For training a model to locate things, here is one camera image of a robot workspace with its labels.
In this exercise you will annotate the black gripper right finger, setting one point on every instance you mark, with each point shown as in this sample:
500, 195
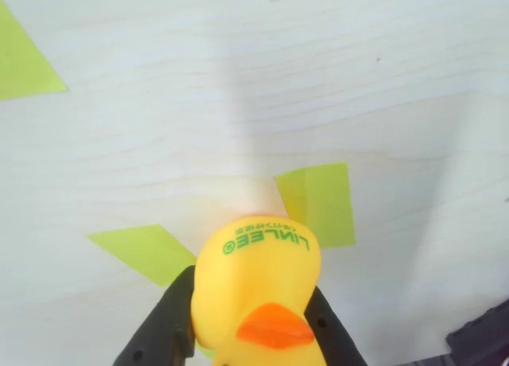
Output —
338, 342

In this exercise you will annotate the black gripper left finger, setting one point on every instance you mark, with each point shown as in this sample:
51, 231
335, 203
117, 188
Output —
159, 334

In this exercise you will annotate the yellow rubber duck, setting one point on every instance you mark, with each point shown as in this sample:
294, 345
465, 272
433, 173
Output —
254, 278

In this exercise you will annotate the yellow-green tape strip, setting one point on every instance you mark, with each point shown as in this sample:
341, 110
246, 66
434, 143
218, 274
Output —
207, 353
147, 254
20, 63
330, 207

